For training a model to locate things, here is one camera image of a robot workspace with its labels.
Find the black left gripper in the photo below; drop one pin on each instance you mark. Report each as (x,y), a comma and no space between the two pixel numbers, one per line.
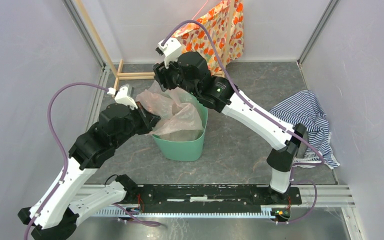
(149,121)

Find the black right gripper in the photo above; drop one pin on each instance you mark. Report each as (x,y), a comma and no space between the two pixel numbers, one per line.
(162,75)

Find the pink plastic trash bag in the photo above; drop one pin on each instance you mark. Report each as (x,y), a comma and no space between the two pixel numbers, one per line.
(181,116)

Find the green plastic trash bin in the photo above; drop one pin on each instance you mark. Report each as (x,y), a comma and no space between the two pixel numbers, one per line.
(184,151)

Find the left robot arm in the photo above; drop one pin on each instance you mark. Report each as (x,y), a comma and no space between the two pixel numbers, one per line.
(57,215)

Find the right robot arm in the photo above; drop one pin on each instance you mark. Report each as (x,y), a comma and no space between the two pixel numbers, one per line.
(190,73)

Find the floral orange fabric bag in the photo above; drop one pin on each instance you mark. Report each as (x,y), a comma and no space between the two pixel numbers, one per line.
(225,24)

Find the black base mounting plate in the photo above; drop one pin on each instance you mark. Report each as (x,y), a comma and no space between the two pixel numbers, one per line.
(209,198)

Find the blue white striped cloth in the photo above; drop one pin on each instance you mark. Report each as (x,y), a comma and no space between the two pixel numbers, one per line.
(304,108)

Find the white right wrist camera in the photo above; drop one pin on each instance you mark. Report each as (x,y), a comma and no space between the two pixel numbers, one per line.
(171,50)

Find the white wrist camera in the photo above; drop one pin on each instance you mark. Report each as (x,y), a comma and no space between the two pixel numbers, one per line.
(123,96)
(171,50)

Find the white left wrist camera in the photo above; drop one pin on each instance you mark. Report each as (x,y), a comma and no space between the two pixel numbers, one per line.
(123,96)

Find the wooden stick frame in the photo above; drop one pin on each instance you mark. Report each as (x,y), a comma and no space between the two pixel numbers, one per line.
(119,75)

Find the white slotted cable duct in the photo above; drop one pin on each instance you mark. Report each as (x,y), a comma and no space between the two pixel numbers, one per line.
(113,211)

